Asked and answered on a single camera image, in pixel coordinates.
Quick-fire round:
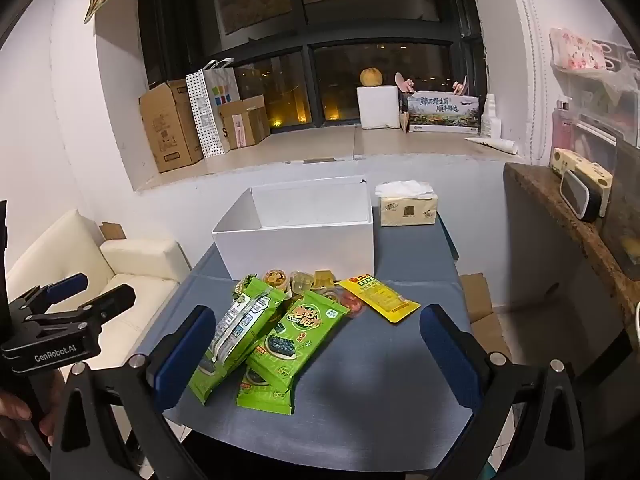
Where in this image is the brown stone counter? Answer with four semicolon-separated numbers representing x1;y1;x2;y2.
502;161;640;306

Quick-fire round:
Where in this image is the white plastic bottle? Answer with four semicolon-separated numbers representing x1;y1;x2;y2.
481;94;502;137

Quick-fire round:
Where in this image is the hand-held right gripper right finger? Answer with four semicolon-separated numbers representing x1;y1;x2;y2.
419;303;586;480

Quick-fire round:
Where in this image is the pink jelly cup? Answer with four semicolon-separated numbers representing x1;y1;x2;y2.
340;294;368;318

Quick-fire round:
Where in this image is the pink bottle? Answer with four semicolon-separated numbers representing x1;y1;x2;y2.
552;100;576;161

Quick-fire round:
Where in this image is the pale yellow carton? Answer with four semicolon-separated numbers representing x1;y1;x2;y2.
548;147;613;216

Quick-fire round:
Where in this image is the person's left hand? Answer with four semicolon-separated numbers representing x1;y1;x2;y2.
0;375;68;456

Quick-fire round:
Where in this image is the flattened cardboard sheet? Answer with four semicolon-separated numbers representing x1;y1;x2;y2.
459;272;513;361

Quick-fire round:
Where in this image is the cream leather sofa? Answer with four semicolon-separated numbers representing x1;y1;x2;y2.
5;208;181;376

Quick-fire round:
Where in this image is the pale clear jelly cup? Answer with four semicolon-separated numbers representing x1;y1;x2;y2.
312;287;346;306

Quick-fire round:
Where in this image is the small open cardboard box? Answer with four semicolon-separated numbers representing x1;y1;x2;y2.
218;95;272;150

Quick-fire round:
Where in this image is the blue tablecloth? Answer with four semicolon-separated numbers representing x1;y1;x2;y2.
135;215;506;463

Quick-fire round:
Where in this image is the dark glass tank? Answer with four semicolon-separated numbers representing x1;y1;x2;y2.
602;137;640;281

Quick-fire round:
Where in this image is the landscape printed gift box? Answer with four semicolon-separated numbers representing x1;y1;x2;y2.
406;92;482;135

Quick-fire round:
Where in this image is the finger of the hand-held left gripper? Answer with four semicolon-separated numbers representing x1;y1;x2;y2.
22;284;137;343
7;272;89;320

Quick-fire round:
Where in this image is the white and black device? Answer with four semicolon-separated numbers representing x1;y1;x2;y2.
559;169;606;223

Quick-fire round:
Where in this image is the green seaweed snack packet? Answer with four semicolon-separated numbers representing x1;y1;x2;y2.
236;367;293;416
247;291;350;393

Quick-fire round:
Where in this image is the rolled white paper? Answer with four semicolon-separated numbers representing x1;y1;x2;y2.
465;135;521;155

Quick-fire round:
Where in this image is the floral pink pouch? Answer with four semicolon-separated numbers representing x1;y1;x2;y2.
549;27;608;71

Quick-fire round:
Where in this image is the large brown cardboard box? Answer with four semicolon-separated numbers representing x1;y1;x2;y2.
139;79;205;174

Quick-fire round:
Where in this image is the white foam box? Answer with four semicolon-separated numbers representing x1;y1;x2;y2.
356;85;401;130

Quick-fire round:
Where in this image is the yellow tissue pack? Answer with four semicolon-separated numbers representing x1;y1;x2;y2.
375;180;440;228

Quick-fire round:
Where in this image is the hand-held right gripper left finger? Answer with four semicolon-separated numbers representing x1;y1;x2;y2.
50;304;217;480

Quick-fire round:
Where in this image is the yellow snack packet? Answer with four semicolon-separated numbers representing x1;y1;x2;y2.
336;274;422;323

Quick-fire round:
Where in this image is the white cardboard box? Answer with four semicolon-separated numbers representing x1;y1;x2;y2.
211;175;376;283

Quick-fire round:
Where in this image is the black window frame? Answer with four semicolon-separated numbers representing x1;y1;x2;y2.
137;0;488;128

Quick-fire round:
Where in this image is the clear plastic storage rack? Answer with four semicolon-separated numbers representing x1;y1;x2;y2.
570;40;640;171

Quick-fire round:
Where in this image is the dotted white paper bag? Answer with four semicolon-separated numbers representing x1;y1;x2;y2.
185;59;242;158

